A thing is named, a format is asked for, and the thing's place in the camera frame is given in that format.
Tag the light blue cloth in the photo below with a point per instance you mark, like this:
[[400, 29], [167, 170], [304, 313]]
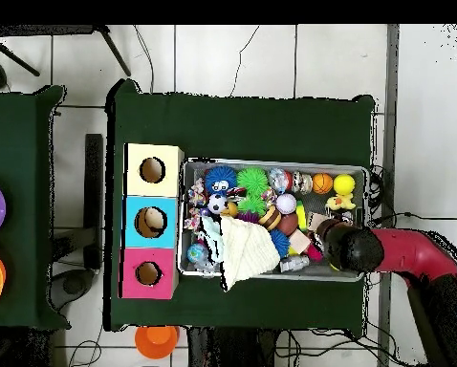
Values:
[[213, 233]]

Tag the cream white waffle cloth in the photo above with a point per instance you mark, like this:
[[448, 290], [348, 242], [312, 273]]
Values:
[[247, 248]]

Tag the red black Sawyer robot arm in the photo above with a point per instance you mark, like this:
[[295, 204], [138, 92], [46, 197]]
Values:
[[416, 248]]

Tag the wooden box with three holes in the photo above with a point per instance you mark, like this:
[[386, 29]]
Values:
[[152, 242]]

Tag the small soccer ball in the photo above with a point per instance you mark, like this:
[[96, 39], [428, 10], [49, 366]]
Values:
[[217, 203]]

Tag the blue spiky ball with eyes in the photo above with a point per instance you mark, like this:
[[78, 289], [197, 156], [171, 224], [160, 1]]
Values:
[[220, 179]]

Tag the large green spiky ball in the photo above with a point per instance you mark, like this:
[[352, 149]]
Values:
[[252, 180]]

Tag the toy hamburger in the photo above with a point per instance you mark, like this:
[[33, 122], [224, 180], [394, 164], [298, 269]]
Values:
[[269, 219]]

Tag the plain wooden cube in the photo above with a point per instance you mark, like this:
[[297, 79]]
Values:
[[300, 241]]

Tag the small orange basketball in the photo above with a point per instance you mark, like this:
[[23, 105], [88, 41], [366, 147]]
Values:
[[322, 184]]

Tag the yellow duck plush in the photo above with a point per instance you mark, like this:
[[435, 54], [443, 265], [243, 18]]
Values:
[[341, 202]]

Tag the yellow foam ball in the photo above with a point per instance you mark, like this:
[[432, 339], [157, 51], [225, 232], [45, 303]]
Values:
[[344, 183]]

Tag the black upright panel stand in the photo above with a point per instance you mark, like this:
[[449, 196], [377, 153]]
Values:
[[94, 172]]

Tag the orange plastic cup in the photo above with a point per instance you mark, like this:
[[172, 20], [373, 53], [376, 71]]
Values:
[[156, 342]]

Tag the black tripod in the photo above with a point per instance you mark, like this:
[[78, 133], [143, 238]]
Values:
[[115, 51]]

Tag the dark green side tablecloth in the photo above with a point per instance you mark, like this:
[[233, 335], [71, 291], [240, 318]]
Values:
[[18, 114]]

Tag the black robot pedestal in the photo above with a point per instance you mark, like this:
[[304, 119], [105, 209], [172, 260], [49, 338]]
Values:
[[228, 349]]

